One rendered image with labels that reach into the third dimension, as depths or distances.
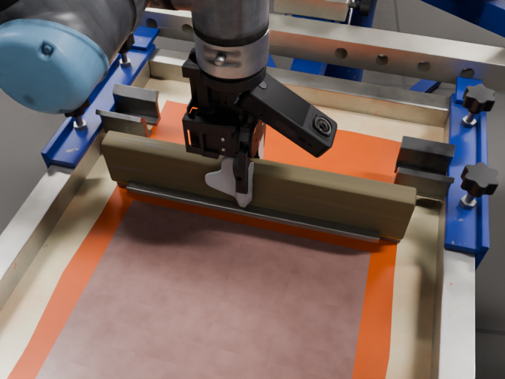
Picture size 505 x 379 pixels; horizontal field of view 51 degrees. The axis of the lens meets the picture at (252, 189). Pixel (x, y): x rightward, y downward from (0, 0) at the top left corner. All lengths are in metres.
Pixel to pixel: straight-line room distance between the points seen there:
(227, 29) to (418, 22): 2.57
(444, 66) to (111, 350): 0.65
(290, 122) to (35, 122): 1.98
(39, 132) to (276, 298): 1.87
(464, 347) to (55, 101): 0.48
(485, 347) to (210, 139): 1.37
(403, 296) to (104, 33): 0.47
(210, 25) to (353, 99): 0.43
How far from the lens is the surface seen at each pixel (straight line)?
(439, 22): 3.06
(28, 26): 0.40
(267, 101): 0.56
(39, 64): 0.39
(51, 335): 0.68
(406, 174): 0.72
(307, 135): 0.57
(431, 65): 0.92
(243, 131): 0.58
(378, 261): 0.71
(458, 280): 0.68
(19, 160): 2.32
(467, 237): 0.71
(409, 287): 0.70
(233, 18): 0.49
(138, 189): 0.74
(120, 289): 0.69
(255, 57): 0.53
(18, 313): 0.71
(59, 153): 0.80
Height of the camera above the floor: 1.54
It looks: 50 degrees down
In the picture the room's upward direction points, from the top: straight up
